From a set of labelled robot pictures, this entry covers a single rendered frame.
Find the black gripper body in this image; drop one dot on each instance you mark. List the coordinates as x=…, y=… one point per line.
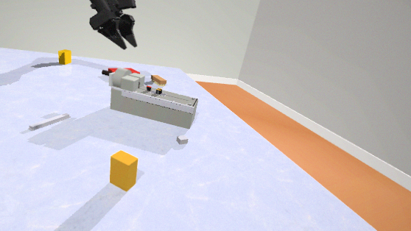
x=105, y=15

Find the small white cube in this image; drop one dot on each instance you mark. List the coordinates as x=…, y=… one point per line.
x=182, y=139

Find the tan rectangular block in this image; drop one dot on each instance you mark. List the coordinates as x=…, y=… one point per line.
x=158, y=80

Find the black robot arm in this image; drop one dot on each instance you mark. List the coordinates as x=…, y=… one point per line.
x=116, y=5

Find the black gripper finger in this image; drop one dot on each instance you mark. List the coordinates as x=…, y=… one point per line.
x=128, y=35
x=111, y=31

